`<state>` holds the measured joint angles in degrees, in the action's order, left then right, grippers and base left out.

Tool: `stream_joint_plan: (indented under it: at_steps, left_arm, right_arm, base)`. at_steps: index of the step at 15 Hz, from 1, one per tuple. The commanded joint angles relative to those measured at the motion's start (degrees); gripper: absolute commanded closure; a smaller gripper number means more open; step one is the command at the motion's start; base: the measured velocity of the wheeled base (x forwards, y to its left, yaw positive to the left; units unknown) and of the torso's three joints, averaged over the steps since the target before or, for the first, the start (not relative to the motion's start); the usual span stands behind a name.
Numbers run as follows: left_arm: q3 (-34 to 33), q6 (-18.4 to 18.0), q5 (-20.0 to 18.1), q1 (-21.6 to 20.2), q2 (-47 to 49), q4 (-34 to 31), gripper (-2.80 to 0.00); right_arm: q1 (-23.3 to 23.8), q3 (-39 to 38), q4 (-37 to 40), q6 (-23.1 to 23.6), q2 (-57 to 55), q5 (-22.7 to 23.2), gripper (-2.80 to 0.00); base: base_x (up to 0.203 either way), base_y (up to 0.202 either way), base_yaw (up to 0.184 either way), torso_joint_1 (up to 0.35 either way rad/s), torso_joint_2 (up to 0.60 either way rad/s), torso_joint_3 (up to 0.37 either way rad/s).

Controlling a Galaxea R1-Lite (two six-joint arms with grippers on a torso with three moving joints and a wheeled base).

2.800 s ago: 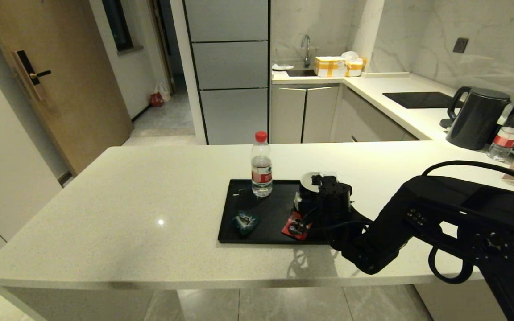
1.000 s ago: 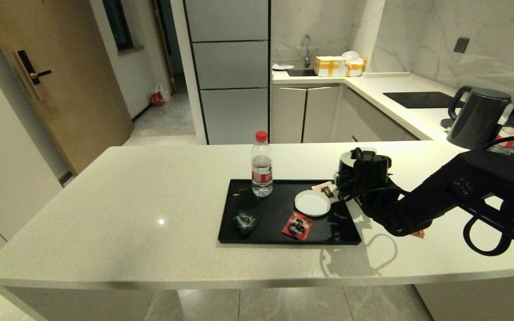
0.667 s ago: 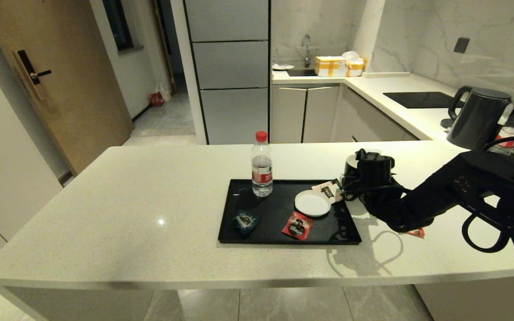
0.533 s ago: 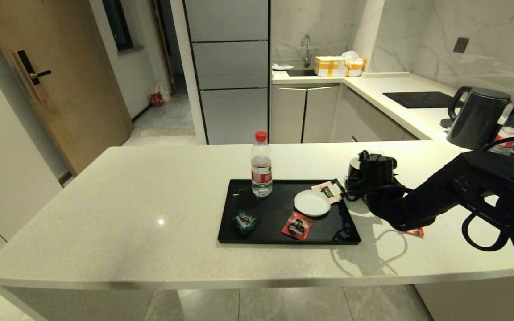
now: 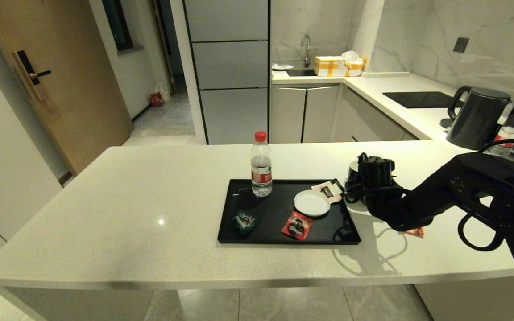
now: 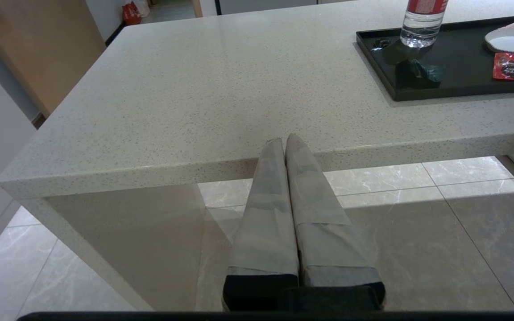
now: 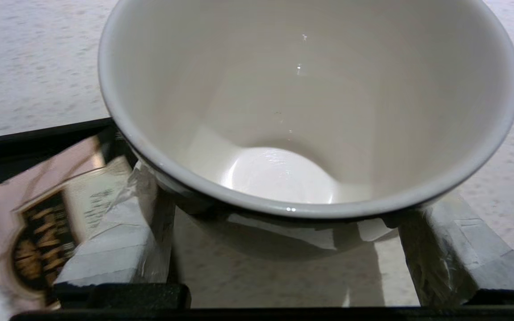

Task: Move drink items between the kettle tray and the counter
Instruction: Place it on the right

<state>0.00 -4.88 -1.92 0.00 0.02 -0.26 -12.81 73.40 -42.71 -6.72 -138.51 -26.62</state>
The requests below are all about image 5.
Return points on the chrome sink faucet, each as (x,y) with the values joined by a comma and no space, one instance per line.
(306,48)

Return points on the black mug white inside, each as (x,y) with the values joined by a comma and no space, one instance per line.
(351,187)

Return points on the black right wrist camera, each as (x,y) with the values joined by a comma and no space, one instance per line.
(376,171)

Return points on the red plastic bag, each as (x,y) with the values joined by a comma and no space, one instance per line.
(156,100)

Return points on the dark gray rounded object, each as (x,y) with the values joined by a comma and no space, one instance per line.
(443,124)

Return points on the white tall cabinet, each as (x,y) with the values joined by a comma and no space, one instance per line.
(2,169)

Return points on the dark window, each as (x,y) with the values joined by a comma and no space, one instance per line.
(116,24)

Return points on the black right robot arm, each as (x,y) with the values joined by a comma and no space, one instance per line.
(484,187)

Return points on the dark green snack packet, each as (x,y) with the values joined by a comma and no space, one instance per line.
(244,222)

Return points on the white plastic bag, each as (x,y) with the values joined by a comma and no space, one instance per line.
(165,92)

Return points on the clear water bottle red cap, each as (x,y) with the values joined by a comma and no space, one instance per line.
(511,131)
(261,177)

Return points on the white round saucer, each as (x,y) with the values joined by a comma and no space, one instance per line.
(311,203)

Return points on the tall grey fridge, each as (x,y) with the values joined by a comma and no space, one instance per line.
(232,67)

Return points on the white crumpled cloth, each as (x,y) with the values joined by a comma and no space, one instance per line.
(350,55)

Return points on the grey sink cabinet door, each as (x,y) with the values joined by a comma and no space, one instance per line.
(320,114)
(287,115)

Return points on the wooden entrance door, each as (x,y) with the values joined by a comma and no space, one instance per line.
(69,80)

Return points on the grey counter base cabinet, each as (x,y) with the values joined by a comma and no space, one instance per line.
(368,121)

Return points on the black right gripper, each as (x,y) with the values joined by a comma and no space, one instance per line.
(375,195)

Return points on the black electronic door lock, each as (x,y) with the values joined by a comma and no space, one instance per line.
(27,70)

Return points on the white shallow dish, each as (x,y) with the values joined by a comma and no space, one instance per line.
(282,67)

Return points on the red coffee packet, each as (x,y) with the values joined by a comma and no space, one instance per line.
(416,232)
(296,226)

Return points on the black electric kettle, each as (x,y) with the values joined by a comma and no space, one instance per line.
(475,119)

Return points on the black rectangular serving tray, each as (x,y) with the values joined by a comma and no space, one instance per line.
(275,209)

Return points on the black induction cooktop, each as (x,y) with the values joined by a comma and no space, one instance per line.
(417,100)

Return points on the small yellow taped box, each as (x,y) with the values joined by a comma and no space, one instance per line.
(355,68)

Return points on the dark wall socket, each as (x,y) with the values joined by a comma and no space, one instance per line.
(460,45)

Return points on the kitchen sink basin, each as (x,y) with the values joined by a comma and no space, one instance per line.
(301,73)

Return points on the large yellow taped box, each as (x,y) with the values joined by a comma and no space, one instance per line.
(329,67)

